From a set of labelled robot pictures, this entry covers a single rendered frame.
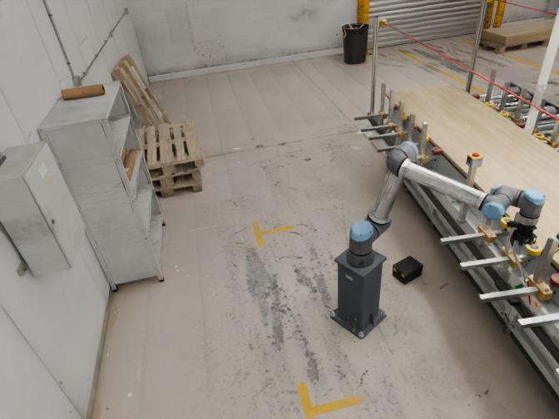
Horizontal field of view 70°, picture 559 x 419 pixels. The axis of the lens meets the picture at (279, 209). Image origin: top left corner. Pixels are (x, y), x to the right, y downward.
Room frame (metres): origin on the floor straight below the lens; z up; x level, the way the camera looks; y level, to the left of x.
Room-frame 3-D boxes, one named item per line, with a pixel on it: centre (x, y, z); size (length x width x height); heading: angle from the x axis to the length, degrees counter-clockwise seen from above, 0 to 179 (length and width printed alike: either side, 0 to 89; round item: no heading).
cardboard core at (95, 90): (3.15, 1.41, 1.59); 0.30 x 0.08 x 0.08; 99
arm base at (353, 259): (2.02, -0.51, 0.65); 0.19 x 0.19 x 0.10
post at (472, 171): (2.18, -1.26, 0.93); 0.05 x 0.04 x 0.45; 3
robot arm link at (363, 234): (2.03, -0.52, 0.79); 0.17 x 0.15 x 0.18; 133
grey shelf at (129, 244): (3.04, 1.39, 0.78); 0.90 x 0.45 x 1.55; 9
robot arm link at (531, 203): (1.53, -1.22, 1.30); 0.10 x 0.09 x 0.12; 43
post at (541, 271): (1.42, -1.30, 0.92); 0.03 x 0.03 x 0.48; 3
